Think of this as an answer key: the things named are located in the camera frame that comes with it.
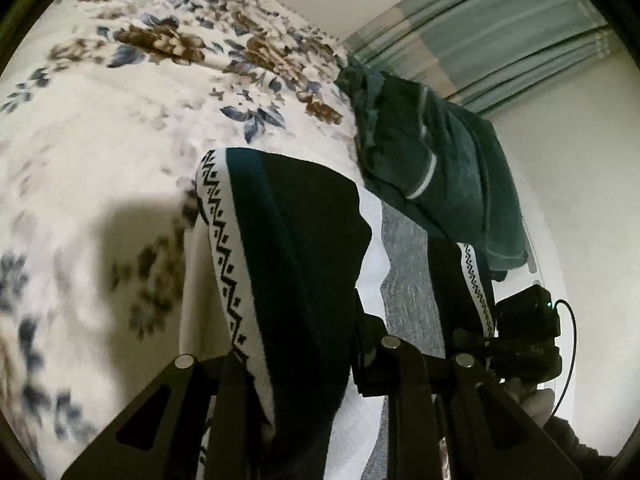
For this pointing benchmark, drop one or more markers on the black garment with zigzag trim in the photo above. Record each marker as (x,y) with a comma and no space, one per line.
(295,260)

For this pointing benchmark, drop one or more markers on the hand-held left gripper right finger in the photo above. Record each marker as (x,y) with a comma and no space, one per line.
(370,350)

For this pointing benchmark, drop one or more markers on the person's right hand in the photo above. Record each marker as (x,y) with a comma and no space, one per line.
(532,402)

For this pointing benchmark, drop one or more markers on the dark green striped clothing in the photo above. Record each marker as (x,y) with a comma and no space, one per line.
(450,160)

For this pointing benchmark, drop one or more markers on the teal striped curtain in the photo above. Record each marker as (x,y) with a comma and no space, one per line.
(490,35)

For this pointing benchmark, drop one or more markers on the floral printed blanket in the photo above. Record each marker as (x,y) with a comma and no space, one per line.
(100,135)

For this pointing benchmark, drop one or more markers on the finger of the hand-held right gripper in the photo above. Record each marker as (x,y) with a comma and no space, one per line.
(475,337)

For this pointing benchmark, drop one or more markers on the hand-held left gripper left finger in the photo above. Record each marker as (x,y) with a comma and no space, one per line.
(150,420)

